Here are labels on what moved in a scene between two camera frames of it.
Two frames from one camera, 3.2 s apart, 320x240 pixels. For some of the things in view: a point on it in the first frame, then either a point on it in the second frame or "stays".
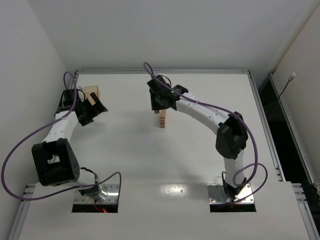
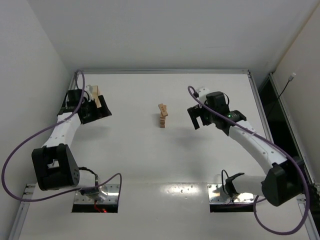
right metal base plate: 216,195 stays
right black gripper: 158,103 to 199,115
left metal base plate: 109,194 stays
